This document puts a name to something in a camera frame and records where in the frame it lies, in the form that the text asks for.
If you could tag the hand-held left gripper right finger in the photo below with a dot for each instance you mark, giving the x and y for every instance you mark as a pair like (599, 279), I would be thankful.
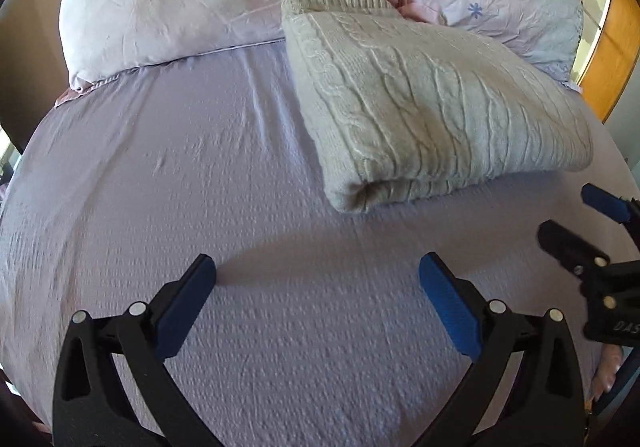
(450, 309)

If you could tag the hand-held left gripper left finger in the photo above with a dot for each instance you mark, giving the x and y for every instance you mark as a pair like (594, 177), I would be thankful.
(182, 309)

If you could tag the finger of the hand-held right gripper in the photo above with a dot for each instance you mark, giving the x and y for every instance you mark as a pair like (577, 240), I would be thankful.
(606, 201)
(564, 242)

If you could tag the person's right hand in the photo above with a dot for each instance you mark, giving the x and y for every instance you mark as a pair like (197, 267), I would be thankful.
(607, 369)

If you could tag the lavender bed sheet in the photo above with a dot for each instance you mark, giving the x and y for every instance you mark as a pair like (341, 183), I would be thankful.
(210, 187)

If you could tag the wooden headboard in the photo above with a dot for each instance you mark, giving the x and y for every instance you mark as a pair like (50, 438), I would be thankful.
(612, 37)

